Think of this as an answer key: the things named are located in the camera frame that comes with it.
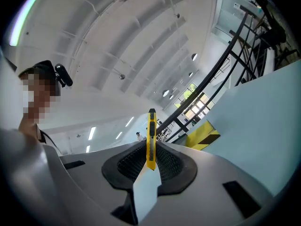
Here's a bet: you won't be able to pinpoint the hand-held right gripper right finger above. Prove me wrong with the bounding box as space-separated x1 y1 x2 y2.
137 140 275 226

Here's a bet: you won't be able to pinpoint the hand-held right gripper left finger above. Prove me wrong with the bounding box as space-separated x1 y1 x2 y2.
43 140 148 226

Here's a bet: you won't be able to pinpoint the black and yellow box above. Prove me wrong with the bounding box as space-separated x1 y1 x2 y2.
185 120 221 151

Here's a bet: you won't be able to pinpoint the small yellow knife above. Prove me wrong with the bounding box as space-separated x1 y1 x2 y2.
146 108 158 171

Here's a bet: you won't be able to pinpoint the person's white printed shirt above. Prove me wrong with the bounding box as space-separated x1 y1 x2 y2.
0 123 64 226

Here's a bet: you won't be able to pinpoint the glass entrance doors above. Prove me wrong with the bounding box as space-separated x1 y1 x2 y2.
174 82 215 124

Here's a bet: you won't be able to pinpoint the person's head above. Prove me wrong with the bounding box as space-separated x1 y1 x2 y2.
18 60 62 136

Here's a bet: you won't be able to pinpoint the black metal railing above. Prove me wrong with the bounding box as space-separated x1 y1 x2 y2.
155 5 286 144

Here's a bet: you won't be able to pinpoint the black office chair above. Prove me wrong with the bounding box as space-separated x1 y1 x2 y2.
244 0 287 46

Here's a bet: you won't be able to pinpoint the black head camera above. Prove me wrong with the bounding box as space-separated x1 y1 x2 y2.
54 63 73 88

